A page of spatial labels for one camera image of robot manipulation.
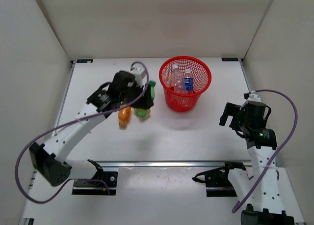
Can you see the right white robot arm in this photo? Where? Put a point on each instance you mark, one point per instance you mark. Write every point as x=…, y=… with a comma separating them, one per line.
x=258, y=195

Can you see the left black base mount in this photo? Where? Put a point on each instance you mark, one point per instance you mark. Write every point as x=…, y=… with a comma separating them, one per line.
x=105, y=185

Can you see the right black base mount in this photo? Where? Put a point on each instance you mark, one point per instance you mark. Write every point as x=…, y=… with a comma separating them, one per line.
x=216, y=182

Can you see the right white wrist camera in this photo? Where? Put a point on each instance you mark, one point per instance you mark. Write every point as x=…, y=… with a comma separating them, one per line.
x=252, y=96

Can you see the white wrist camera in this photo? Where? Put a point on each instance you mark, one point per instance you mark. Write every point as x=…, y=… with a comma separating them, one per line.
x=139, y=74
x=252, y=96

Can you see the right black table label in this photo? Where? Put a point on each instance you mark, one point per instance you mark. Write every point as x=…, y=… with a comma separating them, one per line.
x=229, y=59

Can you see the left black table label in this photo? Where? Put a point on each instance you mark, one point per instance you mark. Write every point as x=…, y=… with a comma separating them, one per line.
x=84, y=60

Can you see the large clear plastic bottle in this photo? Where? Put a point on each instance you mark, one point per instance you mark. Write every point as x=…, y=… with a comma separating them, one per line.
x=177, y=80

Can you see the green plastic bottle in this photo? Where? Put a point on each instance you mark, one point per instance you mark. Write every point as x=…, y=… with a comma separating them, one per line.
x=144, y=114

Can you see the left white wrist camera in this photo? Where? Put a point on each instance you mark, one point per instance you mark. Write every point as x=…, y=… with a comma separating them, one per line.
x=139, y=74

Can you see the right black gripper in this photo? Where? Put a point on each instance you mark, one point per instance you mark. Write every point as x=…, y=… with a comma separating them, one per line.
x=231, y=109

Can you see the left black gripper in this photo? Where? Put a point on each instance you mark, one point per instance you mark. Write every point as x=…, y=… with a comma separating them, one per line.
x=145, y=102

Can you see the orange juice bottle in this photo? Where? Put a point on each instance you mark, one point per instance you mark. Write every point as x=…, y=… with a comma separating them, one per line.
x=124, y=116

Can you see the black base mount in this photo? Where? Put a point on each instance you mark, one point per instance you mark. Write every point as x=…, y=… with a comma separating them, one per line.
x=105, y=185
x=216, y=182

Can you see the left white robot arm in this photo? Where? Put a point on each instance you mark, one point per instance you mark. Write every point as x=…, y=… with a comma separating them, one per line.
x=50, y=158

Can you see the black table label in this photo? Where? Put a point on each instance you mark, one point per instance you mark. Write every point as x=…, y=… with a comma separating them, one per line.
x=84, y=60
x=229, y=59

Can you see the clear bottle blue label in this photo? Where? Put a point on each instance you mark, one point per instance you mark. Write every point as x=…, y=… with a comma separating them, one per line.
x=188, y=80

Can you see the red plastic mesh basket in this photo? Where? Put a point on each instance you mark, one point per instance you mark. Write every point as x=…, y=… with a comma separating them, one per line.
x=201, y=81

